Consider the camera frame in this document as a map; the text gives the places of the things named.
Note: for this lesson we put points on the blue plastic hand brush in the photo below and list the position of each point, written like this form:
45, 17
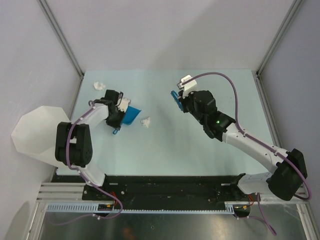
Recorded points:
175, 96

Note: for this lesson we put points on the white paper scrap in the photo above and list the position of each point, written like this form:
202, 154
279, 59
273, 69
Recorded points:
99, 86
146, 122

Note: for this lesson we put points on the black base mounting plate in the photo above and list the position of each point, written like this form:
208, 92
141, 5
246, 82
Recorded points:
174, 193

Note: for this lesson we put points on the aluminium corner post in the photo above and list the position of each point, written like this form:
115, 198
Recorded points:
52, 20
282, 30

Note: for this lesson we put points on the translucent white waste bin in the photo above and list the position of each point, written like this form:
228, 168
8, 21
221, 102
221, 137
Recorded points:
36, 131

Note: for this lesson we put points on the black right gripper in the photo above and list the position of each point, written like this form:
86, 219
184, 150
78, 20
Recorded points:
183, 99

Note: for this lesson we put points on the aluminium corner post left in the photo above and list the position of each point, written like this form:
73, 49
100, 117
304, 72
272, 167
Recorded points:
52, 20

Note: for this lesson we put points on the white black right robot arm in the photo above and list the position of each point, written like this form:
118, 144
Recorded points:
285, 169

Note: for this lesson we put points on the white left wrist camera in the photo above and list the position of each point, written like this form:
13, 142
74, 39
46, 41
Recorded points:
123, 104

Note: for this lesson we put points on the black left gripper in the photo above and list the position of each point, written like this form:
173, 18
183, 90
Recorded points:
116, 124

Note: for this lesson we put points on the aluminium corner post right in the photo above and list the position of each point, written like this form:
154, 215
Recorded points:
282, 30

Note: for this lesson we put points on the aluminium frame rail left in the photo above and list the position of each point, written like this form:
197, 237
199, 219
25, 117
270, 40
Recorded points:
60, 192

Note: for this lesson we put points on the blue plastic dustpan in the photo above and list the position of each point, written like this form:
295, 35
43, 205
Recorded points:
127, 119

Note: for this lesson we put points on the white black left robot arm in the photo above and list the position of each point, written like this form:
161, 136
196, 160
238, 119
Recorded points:
73, 145

